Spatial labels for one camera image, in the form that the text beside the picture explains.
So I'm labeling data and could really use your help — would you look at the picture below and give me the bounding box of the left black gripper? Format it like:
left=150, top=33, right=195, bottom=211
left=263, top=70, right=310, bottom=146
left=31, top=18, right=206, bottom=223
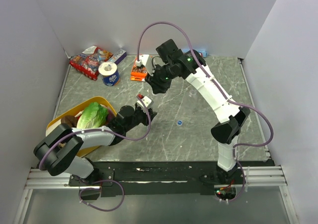
left=124, top=101, right=158, bottom=132

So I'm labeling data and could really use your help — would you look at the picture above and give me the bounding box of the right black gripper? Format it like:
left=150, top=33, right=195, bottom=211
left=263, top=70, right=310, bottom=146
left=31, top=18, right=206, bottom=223
left=144, top=63, right=175, bottom=95

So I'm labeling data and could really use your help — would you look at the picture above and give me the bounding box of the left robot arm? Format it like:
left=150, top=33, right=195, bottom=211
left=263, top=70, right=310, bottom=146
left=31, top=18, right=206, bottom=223
left=33, top=104, right=157, bottom=185

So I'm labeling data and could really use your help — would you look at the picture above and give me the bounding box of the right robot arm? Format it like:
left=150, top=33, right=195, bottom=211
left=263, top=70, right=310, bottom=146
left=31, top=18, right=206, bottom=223
left=136, top=39, right=250, bottom=184

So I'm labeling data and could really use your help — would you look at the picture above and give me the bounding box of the clear plastic bottle right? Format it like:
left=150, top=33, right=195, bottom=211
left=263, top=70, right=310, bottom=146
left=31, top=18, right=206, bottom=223
left=189, top=90, right=197, bottom=97

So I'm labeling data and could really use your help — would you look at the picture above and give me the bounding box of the blue bottle cap left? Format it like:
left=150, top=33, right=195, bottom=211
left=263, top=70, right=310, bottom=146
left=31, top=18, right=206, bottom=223
left=176, top=120, right=183, bottom=126

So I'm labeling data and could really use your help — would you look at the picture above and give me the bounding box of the orange snack box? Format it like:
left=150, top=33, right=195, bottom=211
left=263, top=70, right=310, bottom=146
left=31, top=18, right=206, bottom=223
left=130, top=54, right=153, bottom=82

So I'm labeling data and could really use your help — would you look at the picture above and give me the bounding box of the green lettuce toy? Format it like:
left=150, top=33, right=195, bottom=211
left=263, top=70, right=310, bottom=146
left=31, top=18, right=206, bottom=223
left=77, top=102, right=108, bottom=129

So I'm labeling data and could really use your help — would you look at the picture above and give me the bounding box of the blue packet behind box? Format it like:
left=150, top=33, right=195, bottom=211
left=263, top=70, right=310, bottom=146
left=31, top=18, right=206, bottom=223
left=182, top=49, right=208, bottom=58

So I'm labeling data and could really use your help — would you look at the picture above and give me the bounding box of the toilet paper roll blue wrap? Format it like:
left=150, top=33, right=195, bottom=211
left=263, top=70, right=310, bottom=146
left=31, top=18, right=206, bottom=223
left=98, top=62, right=120, bottom=86

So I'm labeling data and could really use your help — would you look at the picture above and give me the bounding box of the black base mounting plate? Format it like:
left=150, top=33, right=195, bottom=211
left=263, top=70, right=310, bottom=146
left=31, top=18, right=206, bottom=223
left=69, top=161, right=244, bottom=197

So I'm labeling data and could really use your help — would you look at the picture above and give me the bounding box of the brown mushroom toy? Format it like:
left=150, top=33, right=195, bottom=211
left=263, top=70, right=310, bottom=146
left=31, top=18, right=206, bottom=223
left=61, top=115, right=78, bottom=127

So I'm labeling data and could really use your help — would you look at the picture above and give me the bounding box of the red snack bag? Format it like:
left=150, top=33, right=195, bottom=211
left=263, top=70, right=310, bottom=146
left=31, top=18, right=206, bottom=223
left=69, top=46, right=113, bottom=81

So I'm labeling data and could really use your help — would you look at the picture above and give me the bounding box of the yellow oval basket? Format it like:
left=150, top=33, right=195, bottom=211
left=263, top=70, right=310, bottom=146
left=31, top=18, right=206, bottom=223
left=46, top=96, right=118, bottom=158

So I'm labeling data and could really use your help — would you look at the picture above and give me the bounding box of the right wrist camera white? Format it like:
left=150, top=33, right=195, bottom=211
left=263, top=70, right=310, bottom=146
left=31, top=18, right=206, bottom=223
left=136, top=54, right=154, bottom=75

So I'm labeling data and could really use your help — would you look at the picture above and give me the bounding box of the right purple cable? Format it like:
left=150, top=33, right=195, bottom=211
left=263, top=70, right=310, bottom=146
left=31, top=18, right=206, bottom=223
left=137, top=21, right=275, bottom=203

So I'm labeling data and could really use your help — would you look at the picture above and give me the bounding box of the aluminium rail frame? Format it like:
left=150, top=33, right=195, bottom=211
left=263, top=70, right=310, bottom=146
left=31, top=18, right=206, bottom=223
left=13, top=166, right=299, bottom=224

